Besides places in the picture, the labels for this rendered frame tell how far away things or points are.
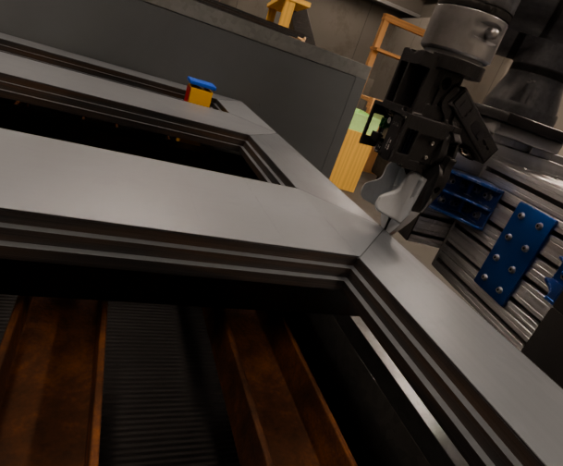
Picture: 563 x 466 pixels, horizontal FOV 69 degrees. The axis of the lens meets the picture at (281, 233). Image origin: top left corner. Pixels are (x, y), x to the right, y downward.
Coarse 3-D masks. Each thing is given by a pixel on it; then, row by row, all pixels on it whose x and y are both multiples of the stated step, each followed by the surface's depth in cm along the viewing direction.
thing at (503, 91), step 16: (512, 64) 87; (528, 64) 83; (512, 80) 85; (528, 80) 83; (544, 80) 82; (560, 80) 82; (496, 96) 87; (512, 96) 84; (528, 96) 83; (544, 96) 82; (560, 96) 84; (512, 112) 84; (528, 112) 83; (544, 112) 83
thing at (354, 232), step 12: (312, 204) 52; (324, 204) 54; (324, 216) 49; (336, 216) 51; (348, 216) 52; (336, 228) 47; (348, 228) 48; (360, 228) 50; (348, 240) 45; (360, 240) 46; (372, 240) 47; (360, 252) 43
